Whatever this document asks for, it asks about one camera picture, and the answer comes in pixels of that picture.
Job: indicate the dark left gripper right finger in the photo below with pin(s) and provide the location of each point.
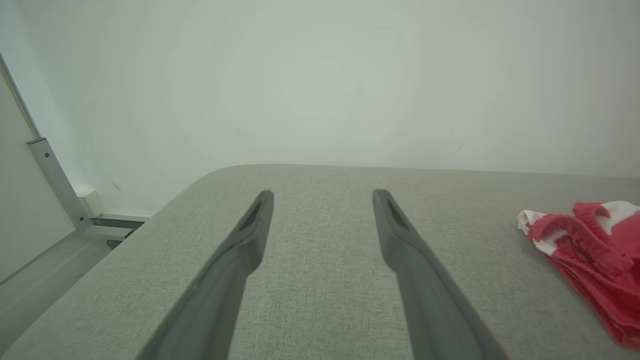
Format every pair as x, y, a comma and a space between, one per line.
430, 300

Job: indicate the red shorts with white band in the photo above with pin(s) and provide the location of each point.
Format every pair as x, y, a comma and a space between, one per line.
595, 260

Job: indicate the white and dark wall skirting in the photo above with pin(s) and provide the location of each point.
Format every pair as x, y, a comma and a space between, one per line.
120, 222

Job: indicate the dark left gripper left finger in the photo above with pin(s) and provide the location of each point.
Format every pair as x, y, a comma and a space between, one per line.
220, 295

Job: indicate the grey metal frame post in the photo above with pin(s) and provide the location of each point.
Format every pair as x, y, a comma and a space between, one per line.
57, 180

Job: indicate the white plastic corner block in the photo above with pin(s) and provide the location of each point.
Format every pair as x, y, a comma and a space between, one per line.
91, 204

